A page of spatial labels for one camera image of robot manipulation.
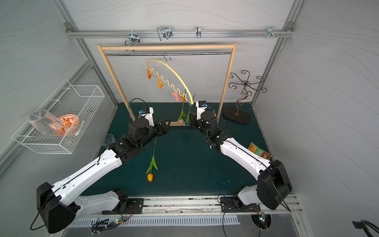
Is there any wooden clothes rack frame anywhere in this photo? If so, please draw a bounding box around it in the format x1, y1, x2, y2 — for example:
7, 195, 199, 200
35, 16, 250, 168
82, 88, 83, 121
97, 41, 238, 121

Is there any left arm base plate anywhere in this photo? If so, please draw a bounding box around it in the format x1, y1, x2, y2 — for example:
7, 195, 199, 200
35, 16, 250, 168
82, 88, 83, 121
102, 198, 144, 215

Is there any clear drinking glass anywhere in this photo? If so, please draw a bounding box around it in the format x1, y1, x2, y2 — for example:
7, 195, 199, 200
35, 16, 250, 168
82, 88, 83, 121
102, 133, 116, 149

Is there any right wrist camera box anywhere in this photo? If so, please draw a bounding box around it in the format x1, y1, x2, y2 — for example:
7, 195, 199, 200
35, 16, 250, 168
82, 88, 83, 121
195, 101, 208, 120

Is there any yellow wavy clothes hanger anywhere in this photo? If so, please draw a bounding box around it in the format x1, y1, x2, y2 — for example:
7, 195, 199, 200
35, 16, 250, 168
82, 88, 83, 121
146, 53, 194, 104

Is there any clear glass pitcher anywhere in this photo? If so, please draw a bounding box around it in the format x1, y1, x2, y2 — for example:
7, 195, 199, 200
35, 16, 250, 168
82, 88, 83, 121
28, 110, 62, 135

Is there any orange clothespin outer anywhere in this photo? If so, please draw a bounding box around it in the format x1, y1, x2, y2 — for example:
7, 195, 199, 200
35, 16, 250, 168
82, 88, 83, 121
147, 67, 152, 79

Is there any metal hook clamp right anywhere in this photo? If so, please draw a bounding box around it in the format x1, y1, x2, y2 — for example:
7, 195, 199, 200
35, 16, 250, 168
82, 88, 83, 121
257, 26, 282, 39

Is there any metal hook clamp middle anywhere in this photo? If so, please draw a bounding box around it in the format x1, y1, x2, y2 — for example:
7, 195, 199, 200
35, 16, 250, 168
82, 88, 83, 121
157, 26, 173, 41

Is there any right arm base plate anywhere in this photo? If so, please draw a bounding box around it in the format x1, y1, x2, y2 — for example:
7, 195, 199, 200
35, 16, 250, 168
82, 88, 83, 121
217, 196, 261, 213

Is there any snack packet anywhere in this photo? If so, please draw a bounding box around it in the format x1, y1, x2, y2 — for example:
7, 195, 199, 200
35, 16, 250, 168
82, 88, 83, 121
248, 142, 271, 160

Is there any metal ceiling rail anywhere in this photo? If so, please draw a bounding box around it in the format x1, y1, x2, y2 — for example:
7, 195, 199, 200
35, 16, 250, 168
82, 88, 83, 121
64, 22, 295, 39

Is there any pink artificial tulip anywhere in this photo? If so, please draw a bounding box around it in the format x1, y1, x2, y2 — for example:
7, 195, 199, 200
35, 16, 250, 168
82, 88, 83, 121
177, 102, 188, 125

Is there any orange patterned bowl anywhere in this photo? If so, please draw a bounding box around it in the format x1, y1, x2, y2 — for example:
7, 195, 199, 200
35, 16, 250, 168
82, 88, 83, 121
50, 114, 81, 136

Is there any dark stand with copper rod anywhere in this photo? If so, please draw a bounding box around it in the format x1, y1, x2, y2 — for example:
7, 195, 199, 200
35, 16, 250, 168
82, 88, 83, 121
223, 70, 267, 124

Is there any metal hook clamp small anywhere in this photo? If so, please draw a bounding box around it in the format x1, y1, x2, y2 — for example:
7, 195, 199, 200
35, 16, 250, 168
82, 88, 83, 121
195, 26, 201, 39

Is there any orange artificial tulip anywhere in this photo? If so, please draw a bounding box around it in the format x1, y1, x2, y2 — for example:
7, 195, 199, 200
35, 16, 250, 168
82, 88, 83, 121
146, 139, 158, 182

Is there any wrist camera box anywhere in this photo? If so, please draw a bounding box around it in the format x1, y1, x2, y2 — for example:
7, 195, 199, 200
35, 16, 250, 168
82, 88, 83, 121
138, 107, 154, 126
195, 101, 208, 120

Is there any floor mounting rail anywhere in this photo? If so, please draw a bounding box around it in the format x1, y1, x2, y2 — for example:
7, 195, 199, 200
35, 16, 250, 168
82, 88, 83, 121
62, 194, 303, 218

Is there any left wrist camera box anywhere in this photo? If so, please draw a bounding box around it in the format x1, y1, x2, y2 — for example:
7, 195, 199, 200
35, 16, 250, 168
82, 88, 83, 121
138, 107, 154, 126

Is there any wiring bundle with leds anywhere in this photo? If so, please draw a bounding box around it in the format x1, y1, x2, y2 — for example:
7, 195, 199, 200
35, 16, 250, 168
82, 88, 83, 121
91, 207, 134, 235

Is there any blue artificial tulip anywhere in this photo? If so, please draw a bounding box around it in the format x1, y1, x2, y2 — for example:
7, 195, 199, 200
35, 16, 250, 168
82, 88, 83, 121
185, 105, 192, 125

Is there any metal hook clamp left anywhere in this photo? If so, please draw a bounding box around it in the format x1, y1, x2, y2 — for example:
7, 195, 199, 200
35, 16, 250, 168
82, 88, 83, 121
125, 31, 141, 46

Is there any yellow-orange clothespin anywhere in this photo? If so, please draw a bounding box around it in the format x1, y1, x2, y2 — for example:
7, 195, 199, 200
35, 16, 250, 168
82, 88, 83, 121
158, 79, 164, 89

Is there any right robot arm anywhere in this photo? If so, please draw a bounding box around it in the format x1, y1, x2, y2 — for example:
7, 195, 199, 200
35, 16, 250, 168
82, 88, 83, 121
189, 111, 293, 210

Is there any pink clothespin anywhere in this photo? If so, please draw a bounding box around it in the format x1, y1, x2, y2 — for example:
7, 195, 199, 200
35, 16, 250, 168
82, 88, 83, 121
172, 92, 179, 102

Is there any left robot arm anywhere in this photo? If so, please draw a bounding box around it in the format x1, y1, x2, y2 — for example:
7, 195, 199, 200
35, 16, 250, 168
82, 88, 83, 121
37, 117, 171, 234

